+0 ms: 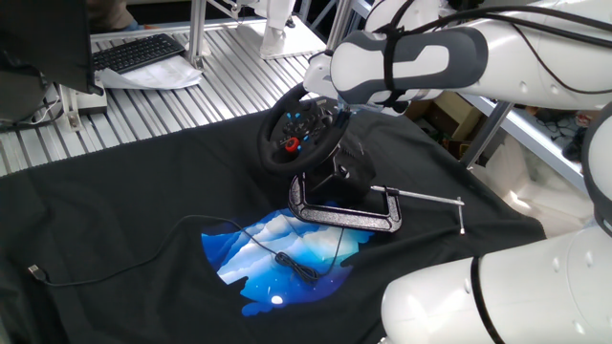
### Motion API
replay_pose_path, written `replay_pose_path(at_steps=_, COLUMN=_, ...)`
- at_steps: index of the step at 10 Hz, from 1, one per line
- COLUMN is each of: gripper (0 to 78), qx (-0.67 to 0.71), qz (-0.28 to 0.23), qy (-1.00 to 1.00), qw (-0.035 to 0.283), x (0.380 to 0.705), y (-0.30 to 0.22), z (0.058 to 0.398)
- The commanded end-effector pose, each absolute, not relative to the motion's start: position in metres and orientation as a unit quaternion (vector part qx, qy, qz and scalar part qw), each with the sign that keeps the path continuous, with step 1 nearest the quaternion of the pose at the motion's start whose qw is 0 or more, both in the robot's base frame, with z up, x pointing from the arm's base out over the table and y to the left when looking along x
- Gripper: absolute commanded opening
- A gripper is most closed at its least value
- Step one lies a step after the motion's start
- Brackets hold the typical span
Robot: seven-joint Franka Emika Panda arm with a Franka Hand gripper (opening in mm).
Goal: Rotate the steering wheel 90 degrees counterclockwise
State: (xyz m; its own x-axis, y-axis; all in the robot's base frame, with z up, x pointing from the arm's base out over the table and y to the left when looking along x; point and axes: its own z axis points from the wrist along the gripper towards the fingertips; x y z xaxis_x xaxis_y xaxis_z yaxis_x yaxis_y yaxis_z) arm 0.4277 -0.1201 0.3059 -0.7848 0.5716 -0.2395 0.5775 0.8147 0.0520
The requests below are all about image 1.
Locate black racing steering wheel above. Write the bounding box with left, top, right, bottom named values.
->
left=256, top=81, right=354, bottom=174

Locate black steering wheel base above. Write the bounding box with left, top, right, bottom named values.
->
left=305, top=131, right=378, bottom=209

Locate aluminium bracket foot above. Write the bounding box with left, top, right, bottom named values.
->
left=56, top=83, right=83, bottom=133

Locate black metal C-clamp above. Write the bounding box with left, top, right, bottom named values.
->
left=288, top=172, right=466, bottom=236

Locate white crumpled paper sheet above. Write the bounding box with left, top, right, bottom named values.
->
left=94, top=55, right=205, bottom=91

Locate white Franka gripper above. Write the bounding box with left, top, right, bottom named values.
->
left=302, top=50, right=354, bottom=126

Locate beige cardboard box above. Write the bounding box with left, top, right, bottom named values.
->
left=432, top=90, right=484, bottom=142

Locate dark grey monitor base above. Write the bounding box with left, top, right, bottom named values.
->
left=0, top=61, right=54, bottom=126

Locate person in brown shirt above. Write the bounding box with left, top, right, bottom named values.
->
left=87, top=0, right=139, bottom=32

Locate white stand with base plate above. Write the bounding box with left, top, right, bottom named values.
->
left=259, top=0, right=327, bottom=61

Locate black USB cable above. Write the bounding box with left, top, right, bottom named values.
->
left=27, top=213, right=345, bottom=288

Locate aluminium frame post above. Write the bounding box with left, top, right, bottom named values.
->
left=326, top=0, right=355, bottom=52

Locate black computer monitor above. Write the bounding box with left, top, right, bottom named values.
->
left=0, top=0, right=104, bottom=96

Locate black cloth with blue print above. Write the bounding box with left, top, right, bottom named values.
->
left=0, top=107, right=547, bottom=344

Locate aluminium vertical post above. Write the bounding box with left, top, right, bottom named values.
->
left=184, top=0, right=212, bottom=71

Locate aluminium shelf rail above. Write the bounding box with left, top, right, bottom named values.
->
left=458, top=93, right=587, bottom=192

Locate aluminium diagonal strut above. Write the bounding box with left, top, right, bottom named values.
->
left=461, top=99, right=515, bottom=171

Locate black computer keyboard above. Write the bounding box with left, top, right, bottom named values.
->
left=92, top=32, right=186, bottom=75

